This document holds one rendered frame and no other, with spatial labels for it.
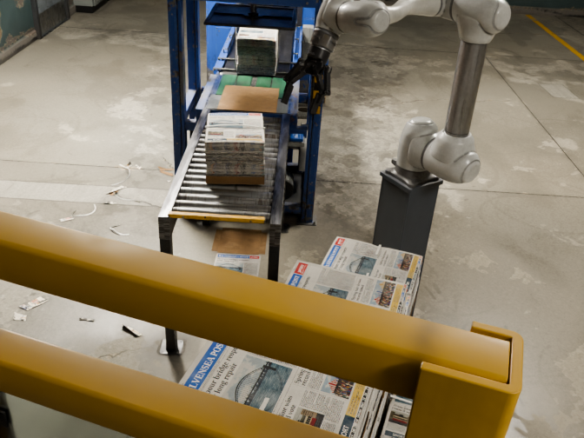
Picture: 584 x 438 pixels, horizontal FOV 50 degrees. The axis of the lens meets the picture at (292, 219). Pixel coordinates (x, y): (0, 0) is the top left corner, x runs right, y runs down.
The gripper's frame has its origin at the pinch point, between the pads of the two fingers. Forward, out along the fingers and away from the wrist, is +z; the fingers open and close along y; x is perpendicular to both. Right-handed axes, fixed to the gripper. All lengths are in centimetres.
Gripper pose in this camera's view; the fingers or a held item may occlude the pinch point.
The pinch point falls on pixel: (298, 105)
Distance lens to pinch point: 218.7
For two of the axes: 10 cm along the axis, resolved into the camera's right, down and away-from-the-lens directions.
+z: -3.6, 9.2, 1.2
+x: 5.9, 1.3, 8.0
